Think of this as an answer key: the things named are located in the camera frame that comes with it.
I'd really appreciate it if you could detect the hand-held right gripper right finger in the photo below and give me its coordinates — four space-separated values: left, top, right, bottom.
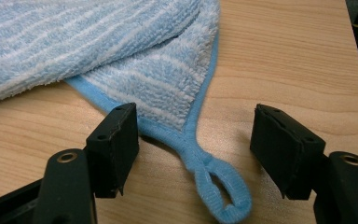
250 103 326 201

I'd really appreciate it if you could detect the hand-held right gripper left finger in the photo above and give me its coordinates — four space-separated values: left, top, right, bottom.
86 102 140 199

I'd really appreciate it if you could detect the blue striped towel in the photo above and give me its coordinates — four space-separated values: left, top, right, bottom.
0 0 254 224

